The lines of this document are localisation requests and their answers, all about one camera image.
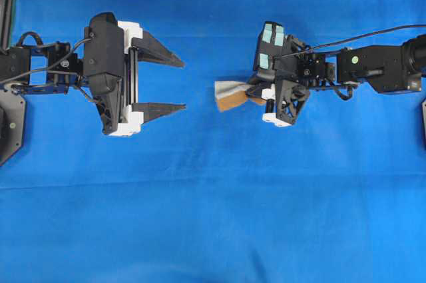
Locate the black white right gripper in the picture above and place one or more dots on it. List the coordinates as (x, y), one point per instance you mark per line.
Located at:
(284, 100)

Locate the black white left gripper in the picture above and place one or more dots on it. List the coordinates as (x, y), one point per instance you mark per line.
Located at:
(113, 107)

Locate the white and orange sponge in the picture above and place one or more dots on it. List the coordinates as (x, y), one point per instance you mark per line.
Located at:
(232, 94)

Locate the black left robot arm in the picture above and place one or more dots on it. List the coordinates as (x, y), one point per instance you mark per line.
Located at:
(32, 67)

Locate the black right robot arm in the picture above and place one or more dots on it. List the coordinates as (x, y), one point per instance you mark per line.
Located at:
(286, 71)

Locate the grey-green blurred panel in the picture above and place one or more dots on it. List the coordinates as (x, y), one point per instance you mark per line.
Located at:
(13, 0)

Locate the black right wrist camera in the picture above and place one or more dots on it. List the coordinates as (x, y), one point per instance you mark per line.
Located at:
(273, 42)

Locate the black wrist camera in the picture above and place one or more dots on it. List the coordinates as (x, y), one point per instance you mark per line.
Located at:
(273, 42)
(103, 63)

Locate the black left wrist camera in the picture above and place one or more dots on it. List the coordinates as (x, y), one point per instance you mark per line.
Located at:
(103, 63)

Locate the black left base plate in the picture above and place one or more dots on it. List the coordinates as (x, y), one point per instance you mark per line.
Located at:
(13, 111)

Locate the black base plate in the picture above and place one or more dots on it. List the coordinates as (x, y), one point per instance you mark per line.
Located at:
(13, 111)
(423, 115)

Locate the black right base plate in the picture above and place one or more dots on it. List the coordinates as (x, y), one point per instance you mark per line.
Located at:
(423, 115)

